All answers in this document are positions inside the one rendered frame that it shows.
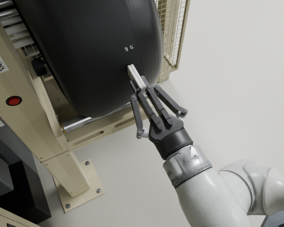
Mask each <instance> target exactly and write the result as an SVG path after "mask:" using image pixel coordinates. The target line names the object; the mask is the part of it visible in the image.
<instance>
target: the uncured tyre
mask: <svg viewBox="0 0 284 227"><path fill-rule="evenodd" d="M12 2H13V4H14V6H15V8H16V10H17V12H18V14H19V16H20V17H21V19H22V21H23V23H24V25H25V27H26V28H27V30H28V32H29V34H30V36H31V38H32V39H33V41H34V43H35V45H36V47H37V48H38V50H39V52H40V54H41V56H42V57H43V59H44V61H45V63H46V65H47V67H48V68H49V70H50V72H51V74H52V76H53V77H54V79H55V81H56V82H57V84H58V86H59V88H60V89H61V91H62V93H63V94H64V96H65V98H66V100H67V101H68V102H69V103H70V105H71V106H72V107H73V108H74V110H75V111H76V112H77V113H78V114H79V115H82V116H86V117H90V118H98V117H103V116H105V115H107V114H109V113H110V112H112V111H114V110H116V109H118V108H120V107H122V106H123V105H125V104H127V103H129V102H130V100H131V95H133V94H134V92H133V90H132V88H131V86H130V81H131V78H130V77H129V75H128V73H127V70H128V66H129V65H131V64H133V65H134V67H135V68H136V70H137V72H138V74H139V75H140V76H144V77H145V78H146V80H147V81H148V83H149V85H150V86H154V85H155V84H156V83H157V81H158V78H159V74H160V71H161V67H162V64H163V59H164V40H163V32H162V27H161V22H160V17H159V13H158V9H157V6H156V2H155V0H12ZM132 41H133V43H134V46H135V51H133V52H131V53H129V54H127V55H125V54H124V50H123V47H122V46H123V45H125V44H127V43H130V42H132Z"/></svg>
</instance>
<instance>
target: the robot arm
mask: <svg viewBox="0 0 284 227"><path fill-rule="evenodd" d="M127 73H128V75H129V77H130V78H131V81H130V86H131V88H132V90H133V92H134V94H133V95H131V100H130V102H131V106H132V110H133V114H134V118H135V122H136V126H137V135H136V137H137V138H138V139H141V138H142V137H143V138H148V139H149V140H150V141H151V142H152V143H154V145H155V147H156V148H157V150H158V152H159V154H160V156H161V157H162V159H163V160H166V161H165V162H164V163H163V168H164V169H165V171H166V173H167V175H168V177H169V179H170V181H171V183H172V186H173V187H174V188H175V190H176V193H177V196H178V199H179V204H180V206H181V208H182V211H183V213H184V215H185V217H186V219H187V221H188V222H189V224H190V226H191V227H252V226H251V222H250V220H249V218H248V216H247V215H268V216H272V215H274V214H275V213H276V212H278V211H281V210H284V177H283V176H282V175H281V174H280V173H279V171H278V169H276V168H272V167H270V166H268V165H266V164H265V163H263V162H261V161H259V160H255V159H242V160H238V161H235V162H233V163H230V164H228V165H226V166H224V167H223V168H221V169H220V170H219V171H217V172H216V171H215V169H214V168H213V167H212V165H211V163H210V162H209V160H208V158H207V157H206V155H205V154H204V152H203V151H202V149H201V147H200V146H199V145H193V141H192V139H191V137H190V136H189V134H188V133H187V131H186V130H185V128H184V125H183V119H184V118H185V117H186V115H187V113H188V111H187V110H186V109H185V108H183V107H181V106H179V105H178V104H177V103H176V102H175V101H174V100H173V99H172V98H171V97H170V96H169V95H168V94H167V93H166V92H165V91H164V90H163V89H162V88H161V87H160V86H159V85H155V86H150V85H149V83H148V81H147V80H146V78H145V77H144V76H140V75H139V74H138V72H137V70H136V68H135V67H134V65H133V64H131V65H129V66H128V70H127ZM145 92H146V95H147V96H148V98H149V99H150V101H151V103H152V105H153V106H154V108H155V110H156V111H157V113H158V115H159V116H158V117H157V115H156V114H155V113H154V112H153V110H152V108H151V106H150V105H149V103H148V101H147V100H146V98H145V96H144V93H145ZM159 99H160V100H161V101H162V102H163V103H164V104H165V105H166V106H167V107H168V108H169V109H170V110H171V111H172V112H173V113H174V114H176V117H175V116H173V115H171V114H168V112H167V110H166V109H165V108H164V107H163V105H162V103H161V102H160V100H159ZM137 100H138V102H139V104H140V105H141V107H142V109H143V110H144V112H145V114H146V116H147V117H148V119H149V122H150V128H149V132H147V130H146V128H144V127H143V122H142V118H141V114H140V110H139V107H138V103H137Z"/></svg>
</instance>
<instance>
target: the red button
mask: <svg viewBox="0 0 284 227"><path fill-rule="evenodd" d="M18 103H19V98H17V97H12V98H10V99H9V104H11V105H16V104H18Z"/></svg>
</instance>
